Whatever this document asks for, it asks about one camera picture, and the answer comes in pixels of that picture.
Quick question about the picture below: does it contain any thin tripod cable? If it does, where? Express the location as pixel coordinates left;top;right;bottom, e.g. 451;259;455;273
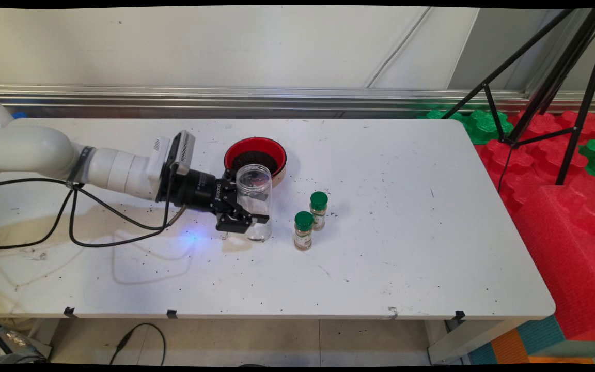
498;147;516;193

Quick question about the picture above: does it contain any aluminium rail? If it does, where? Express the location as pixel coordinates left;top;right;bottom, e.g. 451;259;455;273
0;84;595;120

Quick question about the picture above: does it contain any clear plastic jar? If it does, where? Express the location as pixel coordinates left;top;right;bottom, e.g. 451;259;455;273
235;163;274;242

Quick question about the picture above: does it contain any green capped spice bottle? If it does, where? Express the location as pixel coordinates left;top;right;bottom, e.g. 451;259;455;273
293;211;315;251
309;191;329;231

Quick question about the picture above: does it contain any teal orange foam mat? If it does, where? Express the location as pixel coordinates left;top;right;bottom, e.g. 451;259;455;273
467;314;595;365

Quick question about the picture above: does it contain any black floor cable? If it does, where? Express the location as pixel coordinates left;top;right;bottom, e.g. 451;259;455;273
109;323;166;365

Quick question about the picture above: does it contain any black granules heap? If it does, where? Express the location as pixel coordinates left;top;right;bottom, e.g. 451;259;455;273
233;150;279;175

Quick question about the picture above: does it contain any white wall cable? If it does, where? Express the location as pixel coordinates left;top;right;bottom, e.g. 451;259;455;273
365;7;433;88

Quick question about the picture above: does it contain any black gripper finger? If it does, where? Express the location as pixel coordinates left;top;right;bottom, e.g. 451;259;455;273
222;168;238;201
215;198;271;235

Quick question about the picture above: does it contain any black cable strap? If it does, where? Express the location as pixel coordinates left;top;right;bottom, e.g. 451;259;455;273
65;146;96;189

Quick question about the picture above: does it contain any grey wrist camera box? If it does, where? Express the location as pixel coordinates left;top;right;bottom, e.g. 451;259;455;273
146;130;196;180

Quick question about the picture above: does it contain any cable with metal connector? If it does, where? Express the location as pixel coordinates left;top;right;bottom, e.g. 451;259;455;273
0;315;53;364

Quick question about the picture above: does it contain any red foam puzzle mat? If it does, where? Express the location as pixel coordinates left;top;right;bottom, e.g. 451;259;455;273
473;110;595;218

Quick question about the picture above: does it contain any red bowl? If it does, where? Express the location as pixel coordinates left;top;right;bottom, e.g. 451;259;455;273
224;137;288;182

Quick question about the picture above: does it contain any black tripod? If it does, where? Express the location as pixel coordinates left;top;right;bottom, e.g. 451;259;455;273
441;7;595;187

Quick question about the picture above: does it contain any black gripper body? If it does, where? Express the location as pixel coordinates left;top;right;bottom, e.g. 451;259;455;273
156;168;230;213

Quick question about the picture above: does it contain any grey table leg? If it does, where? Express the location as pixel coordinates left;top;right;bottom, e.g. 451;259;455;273
427;319;536;365
0;319;53;363

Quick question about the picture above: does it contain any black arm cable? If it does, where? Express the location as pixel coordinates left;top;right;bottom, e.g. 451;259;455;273
68;163;189;249
0;178;73;251

